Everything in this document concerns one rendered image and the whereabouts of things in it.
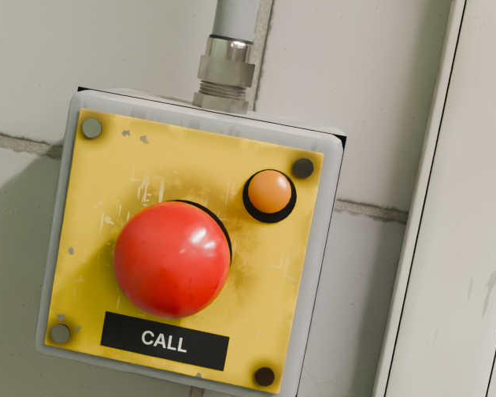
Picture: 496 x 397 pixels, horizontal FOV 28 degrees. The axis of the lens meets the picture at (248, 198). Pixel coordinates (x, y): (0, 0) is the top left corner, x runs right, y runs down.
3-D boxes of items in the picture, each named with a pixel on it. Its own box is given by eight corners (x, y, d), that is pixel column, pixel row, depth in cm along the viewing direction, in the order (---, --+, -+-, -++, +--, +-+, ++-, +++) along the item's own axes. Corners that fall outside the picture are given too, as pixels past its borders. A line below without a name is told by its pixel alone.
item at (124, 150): (81, 311, 43) (116, 84, 42) (305, 358, 42) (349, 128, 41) (23, 358, 36) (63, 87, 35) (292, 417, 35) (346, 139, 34)
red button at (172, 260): (122, 290, 36) (139, 183, 36) (227, 311, 36) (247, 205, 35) (95, 313, 33) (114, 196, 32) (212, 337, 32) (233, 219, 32)
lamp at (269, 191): (246, 207, 35) (253, 165, 34) (287, 215, 34) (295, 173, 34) (242, 210, 34) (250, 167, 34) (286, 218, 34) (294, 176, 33)
